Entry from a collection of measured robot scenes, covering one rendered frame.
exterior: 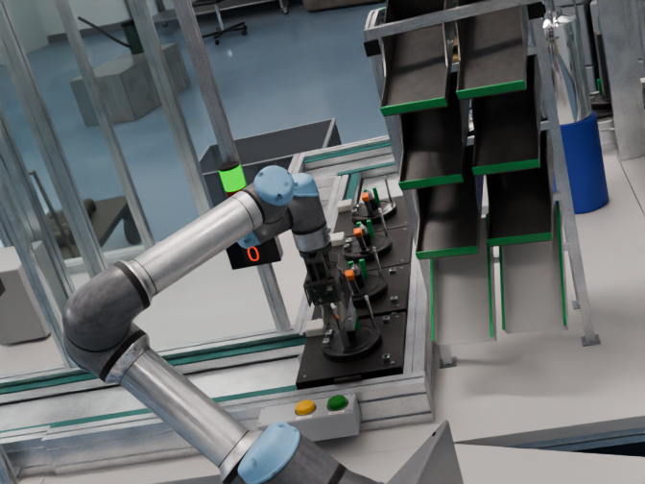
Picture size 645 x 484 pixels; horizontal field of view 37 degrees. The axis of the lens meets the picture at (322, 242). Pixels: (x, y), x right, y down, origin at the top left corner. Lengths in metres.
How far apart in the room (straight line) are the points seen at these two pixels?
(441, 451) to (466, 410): 0.50
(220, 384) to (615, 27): 1.59
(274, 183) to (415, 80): 0.38
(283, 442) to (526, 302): 0.72
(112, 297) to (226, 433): 0.32
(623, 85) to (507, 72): 1.23
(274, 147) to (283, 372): 2.27
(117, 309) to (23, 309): 1.38
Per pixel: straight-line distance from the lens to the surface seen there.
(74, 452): 2.32
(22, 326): 3.06
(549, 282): 2.10
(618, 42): 3.08
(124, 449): 2.27
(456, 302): 2.11
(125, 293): 1.66
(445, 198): 2.11
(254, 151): 4.47
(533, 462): 1.94
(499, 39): 2.00
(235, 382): 2.33
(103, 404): 2.46
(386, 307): 2.34
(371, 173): 3.33
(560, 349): 2.25
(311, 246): 1.96
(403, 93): 1.94
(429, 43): 2.03
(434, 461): 1.59
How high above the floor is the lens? 2.05
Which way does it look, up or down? 23 degrees down
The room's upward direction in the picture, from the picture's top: 16 degrees counter-clockwise
